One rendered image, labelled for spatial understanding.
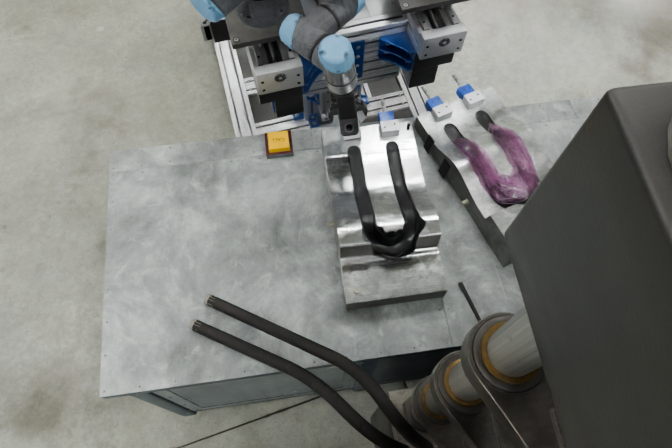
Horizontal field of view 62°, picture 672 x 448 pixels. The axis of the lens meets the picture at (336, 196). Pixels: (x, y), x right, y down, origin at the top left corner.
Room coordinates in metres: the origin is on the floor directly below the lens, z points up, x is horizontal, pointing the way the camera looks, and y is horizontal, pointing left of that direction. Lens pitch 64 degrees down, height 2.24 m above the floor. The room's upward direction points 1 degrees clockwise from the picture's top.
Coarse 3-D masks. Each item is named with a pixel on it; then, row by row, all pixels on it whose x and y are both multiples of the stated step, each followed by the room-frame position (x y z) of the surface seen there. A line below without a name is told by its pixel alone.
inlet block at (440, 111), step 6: (426, 90) 1.05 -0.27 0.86; (438, 96) 1.02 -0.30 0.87; (426, 102) 1.00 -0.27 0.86; (432, 102) 1.00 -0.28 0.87; (438, 102) 1.00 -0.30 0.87; (432, 108) 0.97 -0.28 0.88; (438, 108) 0.97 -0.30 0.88; (444, 108) 0.97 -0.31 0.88; (450, 108) 0.97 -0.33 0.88; (432, 114) 0.96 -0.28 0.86; (438, 114) 0.94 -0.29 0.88; (444, 114) 0.94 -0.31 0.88; (450, 114) 0.95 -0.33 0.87; (438, 120) 0.94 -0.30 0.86
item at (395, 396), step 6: (396, 390) 0.19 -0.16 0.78; (402, 390) 0.19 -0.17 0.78; (408, 390) 0.19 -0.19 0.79; (390, 396) 0.17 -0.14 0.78; (396, 396) 0.17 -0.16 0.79; (402, 396) 0.17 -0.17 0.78; (396, 402) 0.16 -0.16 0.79; (396, 432) 0.09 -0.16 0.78; (396, 438) 0.08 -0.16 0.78; (402, 438) 0.08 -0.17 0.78; (426, 438) 0.08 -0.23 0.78; (408, 444) 0.06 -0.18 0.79
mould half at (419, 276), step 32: (384, 160) 0.78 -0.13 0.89; (416, 160) 0.79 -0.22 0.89; (352, 192) 0.68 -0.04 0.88; (384, 192) 0.68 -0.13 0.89; (416, 192) 0.68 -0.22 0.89; (352, 224) 0.57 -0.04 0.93; (384, 224) 0.57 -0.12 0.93; (352, 256) 0.50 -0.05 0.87; (416, 256) 0.51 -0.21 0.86; (352, 288) 0.42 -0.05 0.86; (384, 288) 0.42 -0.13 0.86; (416, 288) 0.42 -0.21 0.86
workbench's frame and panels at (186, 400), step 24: (360, 360) 0.26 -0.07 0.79; (384, 360) 0.29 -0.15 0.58; (408, 360) 0.31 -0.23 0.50; (432, 360) 0.32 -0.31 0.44; (192, 384) 0.19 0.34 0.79; (216, 384) 0.22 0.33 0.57; (240, 384) 0.23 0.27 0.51; (264, 384) 0.24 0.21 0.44; (288, 384) 0.25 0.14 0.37; (336, 384) 0.28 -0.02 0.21; (168, 408) 0.18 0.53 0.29; (192, 408) 0.19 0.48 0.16
